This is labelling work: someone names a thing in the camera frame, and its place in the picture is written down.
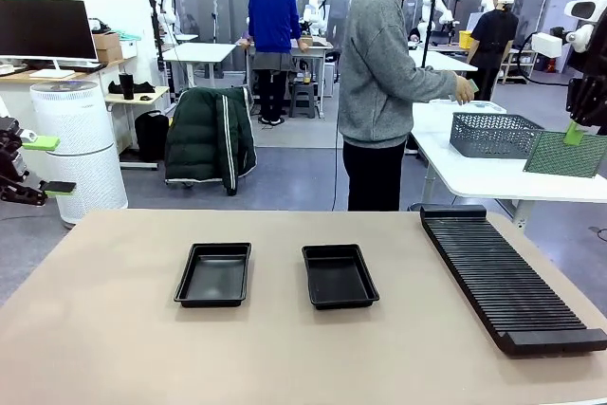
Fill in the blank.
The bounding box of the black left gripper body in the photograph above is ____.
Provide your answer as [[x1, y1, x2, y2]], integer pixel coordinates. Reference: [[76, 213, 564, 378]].
[[0, 115, 26, 187]]

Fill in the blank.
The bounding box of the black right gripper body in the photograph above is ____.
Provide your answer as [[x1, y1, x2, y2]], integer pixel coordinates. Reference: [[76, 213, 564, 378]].
[[567, 10, 607, 80]]

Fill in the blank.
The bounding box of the black ESD tray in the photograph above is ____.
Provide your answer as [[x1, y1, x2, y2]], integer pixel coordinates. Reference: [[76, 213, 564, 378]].
[[173, 241, 252, 308], [301, 244, 381, 311]]

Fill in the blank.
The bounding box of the person's right forearm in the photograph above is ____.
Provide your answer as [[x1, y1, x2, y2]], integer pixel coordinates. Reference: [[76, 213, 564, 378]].
[[402, 63, 459, 103]]

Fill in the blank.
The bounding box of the person's right hand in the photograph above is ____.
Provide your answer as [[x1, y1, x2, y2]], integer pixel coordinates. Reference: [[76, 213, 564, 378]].
[[454, 74, 476, 105]]

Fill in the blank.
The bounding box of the white cylindrical air purifier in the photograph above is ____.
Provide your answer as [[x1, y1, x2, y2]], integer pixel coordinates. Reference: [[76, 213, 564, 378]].
[[29, 81, 129, 226]]

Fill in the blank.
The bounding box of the low shelf rack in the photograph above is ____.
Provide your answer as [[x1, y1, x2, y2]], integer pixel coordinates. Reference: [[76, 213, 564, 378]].
[[497, 48, 537, 85]]

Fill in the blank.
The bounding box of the clear plastic container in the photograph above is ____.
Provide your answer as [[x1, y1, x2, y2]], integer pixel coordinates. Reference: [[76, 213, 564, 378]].
[[429, 99, 507, 116]]

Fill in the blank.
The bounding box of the grey plastic mesh basket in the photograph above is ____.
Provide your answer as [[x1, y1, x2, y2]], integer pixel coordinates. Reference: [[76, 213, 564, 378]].
[[449, 112, 545, 159]]

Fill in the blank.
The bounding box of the person in black shirt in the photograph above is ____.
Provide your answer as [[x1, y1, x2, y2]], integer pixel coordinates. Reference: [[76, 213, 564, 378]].
[[467, 0, 520, 101]]

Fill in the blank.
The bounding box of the black tumbler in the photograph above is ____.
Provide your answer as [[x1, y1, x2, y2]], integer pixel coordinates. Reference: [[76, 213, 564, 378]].
[[118, 71, 136, 101]]

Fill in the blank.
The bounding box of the small wooden side table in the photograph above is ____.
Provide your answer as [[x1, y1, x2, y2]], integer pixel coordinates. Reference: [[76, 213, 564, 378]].
[[103, 85, 171, 172]]

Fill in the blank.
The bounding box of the black backpack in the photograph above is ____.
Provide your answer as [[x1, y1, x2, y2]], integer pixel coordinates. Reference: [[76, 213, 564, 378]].
[[134, 110, 171, 163]]

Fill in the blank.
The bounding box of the black computer monitor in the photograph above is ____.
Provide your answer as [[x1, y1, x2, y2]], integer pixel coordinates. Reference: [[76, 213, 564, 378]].
[[0, 0, 100, 80]]

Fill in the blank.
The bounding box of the brown cardboard box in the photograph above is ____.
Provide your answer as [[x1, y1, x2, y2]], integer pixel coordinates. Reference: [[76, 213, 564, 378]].
[[92, 32, 123, 64]]

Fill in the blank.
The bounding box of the black cloth bundle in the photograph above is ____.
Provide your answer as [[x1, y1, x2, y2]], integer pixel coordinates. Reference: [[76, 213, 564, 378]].
[[107, 81, 156, 95]]

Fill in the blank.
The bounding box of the large white table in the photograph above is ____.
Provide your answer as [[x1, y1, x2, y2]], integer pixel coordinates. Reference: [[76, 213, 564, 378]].
[[407, 101, 607, 230]]

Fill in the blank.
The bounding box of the white table with stand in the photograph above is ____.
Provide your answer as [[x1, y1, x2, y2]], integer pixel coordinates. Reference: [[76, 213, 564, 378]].
[[408, 48, 479, 75]]

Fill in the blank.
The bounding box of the dark green puffer jacket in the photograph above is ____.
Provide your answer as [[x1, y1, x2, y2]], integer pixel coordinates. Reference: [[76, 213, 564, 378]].
[[164, 86, 258, 196]]

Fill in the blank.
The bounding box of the black light stand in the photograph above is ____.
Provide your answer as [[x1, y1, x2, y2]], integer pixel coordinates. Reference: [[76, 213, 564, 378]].
[[419, 0, 440, 69]]

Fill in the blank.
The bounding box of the white table with grey legs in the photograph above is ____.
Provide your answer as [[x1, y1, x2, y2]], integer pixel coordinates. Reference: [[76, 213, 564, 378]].
[[162, 42, 237, 88]]

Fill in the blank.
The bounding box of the black slotted board rack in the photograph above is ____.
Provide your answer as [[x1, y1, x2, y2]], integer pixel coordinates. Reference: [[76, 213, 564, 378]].
[[419, 204, 607, 357]]

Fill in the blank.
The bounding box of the person in grey sweater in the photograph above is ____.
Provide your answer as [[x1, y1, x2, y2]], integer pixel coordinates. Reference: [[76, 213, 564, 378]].
[[338, 0, 475, 212]]

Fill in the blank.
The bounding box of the grey plastic stool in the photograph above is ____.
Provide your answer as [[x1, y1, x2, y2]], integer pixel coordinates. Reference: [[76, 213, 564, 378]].
[[288, 82, 320, 120]]

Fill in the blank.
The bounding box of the person in blue hoodie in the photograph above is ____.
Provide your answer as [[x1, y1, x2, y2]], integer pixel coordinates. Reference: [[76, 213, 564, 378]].
[[247, 0, 309, 126]]

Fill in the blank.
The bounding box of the grey workbench table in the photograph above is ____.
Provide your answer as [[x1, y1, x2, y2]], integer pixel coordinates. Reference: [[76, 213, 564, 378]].
[[235, 37, 335, 117]]

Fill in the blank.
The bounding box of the right gripper thin black cable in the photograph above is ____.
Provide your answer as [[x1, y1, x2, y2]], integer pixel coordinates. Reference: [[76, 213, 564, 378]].
[[516, 32, 570, 88]]

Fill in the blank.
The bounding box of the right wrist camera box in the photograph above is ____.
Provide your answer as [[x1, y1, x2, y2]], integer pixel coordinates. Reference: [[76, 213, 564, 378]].
[[530, 32, 564, 58]]

